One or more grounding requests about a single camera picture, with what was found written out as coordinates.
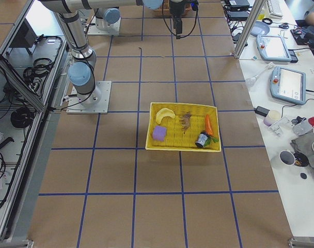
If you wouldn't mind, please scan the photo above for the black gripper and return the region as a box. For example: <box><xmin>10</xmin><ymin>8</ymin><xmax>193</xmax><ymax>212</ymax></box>
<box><xmin>168</xmin><ymin>0</ymin><xmax>185</xmax><ymax>39</ymax></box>

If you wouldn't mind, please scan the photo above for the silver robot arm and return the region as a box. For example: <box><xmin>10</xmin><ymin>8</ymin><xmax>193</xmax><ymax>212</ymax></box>
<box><xmin>41</xmin><ymin>1</ymin><xmax>164</xmax><ymax>61</ymax></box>
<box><xmin>95</xmin><ymin>7</ymin><xmax>120</xmax><ymax>30</ymax></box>

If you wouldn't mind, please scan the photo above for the light blue plate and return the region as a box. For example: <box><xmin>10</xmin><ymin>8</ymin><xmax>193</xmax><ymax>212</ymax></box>
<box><xmin>250</xmin><ymin>21</ymin><xmax>270</xmax><ymax>37</ymax></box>

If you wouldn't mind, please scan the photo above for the cream toy banana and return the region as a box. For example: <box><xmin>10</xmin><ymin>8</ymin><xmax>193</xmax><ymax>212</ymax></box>
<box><xmin>156</xmin><ymin>108</ymin><xmax>176</xmax><ymax>124</ymax></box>

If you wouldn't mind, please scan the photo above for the upper teach pendant tablet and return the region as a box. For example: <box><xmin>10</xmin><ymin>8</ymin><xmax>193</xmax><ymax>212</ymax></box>
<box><xmin>256</xmin><ymin>35</ymin><xmax>292</xmax><ymax>62</ymax></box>

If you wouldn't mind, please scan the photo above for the teach pendant tablet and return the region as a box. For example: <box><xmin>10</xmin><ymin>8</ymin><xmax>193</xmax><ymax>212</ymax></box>
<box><xmin>256</xmin><ymin>35</ymin><xmax>292</xmax><ymax>62</ymax></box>
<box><xmin>270</xmin><ymin>66</ymin><xmax>306</xmax><ymax>105</ymax></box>

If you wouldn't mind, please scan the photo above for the yellow plastic mesh tray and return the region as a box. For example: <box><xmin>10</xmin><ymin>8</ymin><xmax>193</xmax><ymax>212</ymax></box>
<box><xmin>145</xmin><ymin>102</ymin><xmax>221</xmax><ymax>152</ymax></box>

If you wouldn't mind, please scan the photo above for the orange toy carrot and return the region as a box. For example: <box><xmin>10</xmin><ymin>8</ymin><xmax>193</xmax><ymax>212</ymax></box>
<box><xmin>205</xmin><ymin>115</ymin><xmax>213</xmax><ymax>136</ymax></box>

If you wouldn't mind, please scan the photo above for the purple foam block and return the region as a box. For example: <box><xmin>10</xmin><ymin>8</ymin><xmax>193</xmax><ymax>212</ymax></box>
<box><xmin>152</xmin><ymin>126</ymin><xmax>167</xmax><ymax>142</ymax></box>

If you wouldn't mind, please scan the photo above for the dark toy soda can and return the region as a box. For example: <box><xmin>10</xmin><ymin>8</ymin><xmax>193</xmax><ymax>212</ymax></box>
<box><xmin>195</xmin><ymin>132</ymin><xmax>211</xmax><ymax>148</ymax></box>

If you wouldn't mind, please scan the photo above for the lower teach pendant tablet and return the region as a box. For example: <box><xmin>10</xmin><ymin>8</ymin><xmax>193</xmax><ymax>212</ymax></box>
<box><xmin>270</xmin><ymin>66</ymin><xmax>306</xmax><ymax>105</ymax></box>

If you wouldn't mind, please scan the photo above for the white paper cup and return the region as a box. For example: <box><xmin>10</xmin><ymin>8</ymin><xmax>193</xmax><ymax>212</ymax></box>
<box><xmin>263</xmin><ymin>110</ymin><xmax>281</xmax><ymax>126</ymax></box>

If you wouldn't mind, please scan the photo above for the grey cloth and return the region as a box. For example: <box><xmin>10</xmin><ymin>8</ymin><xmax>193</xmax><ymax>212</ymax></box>
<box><xmin>290</xmin><ymin>128</ymin><xmax>314</xmax><ymax>175</ymax></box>

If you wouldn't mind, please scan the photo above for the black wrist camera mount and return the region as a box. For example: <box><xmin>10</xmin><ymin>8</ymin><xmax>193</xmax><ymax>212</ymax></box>
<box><xmin>188</xmin><ymin>0</ymin><xmax>199</xmax><ymax>11</ymax></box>

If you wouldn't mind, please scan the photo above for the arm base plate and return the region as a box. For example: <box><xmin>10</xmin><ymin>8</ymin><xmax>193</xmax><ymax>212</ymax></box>
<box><xmin>87</xmin><ymin>18</ymin><xmax>121</xmax><ymax>36</ymax></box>
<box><xmin>66</xmin><ymin>81</ymin><xmax>112</xmax><ymax>114</ymax></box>

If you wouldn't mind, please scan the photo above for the aluminium frame post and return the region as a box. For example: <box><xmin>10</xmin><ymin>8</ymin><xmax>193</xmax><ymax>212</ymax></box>
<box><xmin>233</xmin><ymin>0</ymin><xmax>265</xmax><ymax>59</ymax></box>

